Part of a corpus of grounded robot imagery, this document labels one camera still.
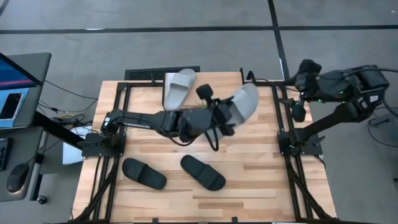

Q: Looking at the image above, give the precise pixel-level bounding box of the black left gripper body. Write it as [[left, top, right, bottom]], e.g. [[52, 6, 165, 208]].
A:
[[195, 83, 238, 136]]

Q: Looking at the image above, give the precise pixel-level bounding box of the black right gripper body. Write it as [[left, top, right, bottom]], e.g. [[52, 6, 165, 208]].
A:
[[292, 58, 323, 123]]

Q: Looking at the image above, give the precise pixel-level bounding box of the white slide sandal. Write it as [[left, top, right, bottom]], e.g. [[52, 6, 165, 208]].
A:
[[162, 68, 197, 111], [205, 82, 260, 141]]

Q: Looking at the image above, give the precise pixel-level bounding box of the black slide sandal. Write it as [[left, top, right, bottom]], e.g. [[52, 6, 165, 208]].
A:
[[180, 154, 227, 192], [121, 157, 168, 190]]

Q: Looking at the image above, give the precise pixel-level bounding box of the grey floor device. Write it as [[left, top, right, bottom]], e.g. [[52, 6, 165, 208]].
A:
[[368, 111, 398, 128]]

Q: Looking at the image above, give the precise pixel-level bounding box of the white paper sheet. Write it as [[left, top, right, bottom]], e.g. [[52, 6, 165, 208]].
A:
[[62, 126, 94, 166]]

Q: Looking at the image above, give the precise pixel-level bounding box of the black metal bar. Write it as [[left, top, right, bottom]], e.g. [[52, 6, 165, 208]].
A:
[[30, 110, 86, 150]]

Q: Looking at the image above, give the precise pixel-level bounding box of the grey office desk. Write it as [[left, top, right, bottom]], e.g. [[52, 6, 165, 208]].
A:
[[0, 52, 53, 203]]

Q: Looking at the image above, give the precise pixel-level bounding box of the computer monitor blue screen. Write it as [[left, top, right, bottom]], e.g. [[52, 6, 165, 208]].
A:
[[0, 52, 44, 129]]

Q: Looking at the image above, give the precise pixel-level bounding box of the black computer mouse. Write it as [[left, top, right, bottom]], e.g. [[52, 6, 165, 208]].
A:
[[6, 163, 30, 194]]

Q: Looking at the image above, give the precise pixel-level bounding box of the black keyboard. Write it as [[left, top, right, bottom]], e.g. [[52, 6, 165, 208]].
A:
[[0, 136, 14, 171]]

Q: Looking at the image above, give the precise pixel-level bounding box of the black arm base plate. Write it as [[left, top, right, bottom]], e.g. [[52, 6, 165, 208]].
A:
[[277, 130, 326, 156], [81, 133, 127, 157]]

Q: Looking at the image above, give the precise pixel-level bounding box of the black aluminium table frame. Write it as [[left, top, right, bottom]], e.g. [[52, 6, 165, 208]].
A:
[[73, 70, 335, 223]]

